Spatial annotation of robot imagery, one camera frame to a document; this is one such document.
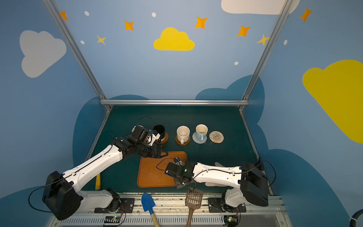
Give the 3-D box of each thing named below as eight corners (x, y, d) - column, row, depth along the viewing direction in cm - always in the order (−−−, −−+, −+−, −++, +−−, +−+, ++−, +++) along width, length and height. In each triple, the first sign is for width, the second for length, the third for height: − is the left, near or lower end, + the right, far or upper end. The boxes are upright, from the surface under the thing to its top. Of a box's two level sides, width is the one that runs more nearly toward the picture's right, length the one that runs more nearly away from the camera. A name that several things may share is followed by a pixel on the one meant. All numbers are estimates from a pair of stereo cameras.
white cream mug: (181, 148, 99) (181, 140, 91) (175, 136, 105) (174, 128, 97) (192, 143, 102) (193, 135, 94) (185, 132, 108) (186, 123, 100)
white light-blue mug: (195, 145, 100) (197, 137, 92) (195, 132, 107) (196, 124, 99) (206, 145, 100) (209, 137, 92) (205, 132, 107) (207, 124, 99)
